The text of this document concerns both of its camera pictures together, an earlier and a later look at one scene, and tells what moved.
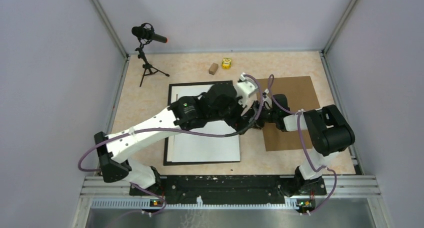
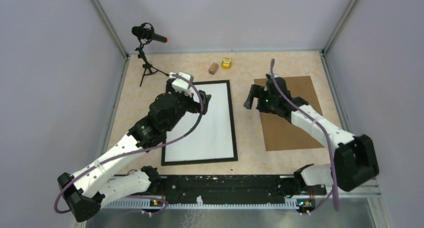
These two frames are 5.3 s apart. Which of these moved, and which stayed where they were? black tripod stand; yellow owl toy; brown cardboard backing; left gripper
Moved: left gripper
Stayed: brown cardboard backing; black tripod stand; yellow owl toy
